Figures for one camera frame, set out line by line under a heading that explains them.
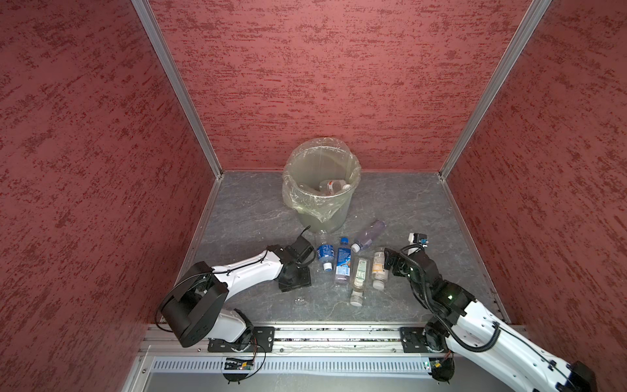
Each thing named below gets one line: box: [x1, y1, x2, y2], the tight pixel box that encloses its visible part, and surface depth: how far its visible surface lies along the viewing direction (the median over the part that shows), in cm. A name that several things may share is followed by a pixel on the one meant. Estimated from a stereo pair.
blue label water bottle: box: [316, 241, 336, 272], surface depth 89 cm
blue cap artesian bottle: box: [335, 237, 352, 286], surface depth 85 cm
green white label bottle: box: [350, 256, 372, 308], surface depth 85 cm
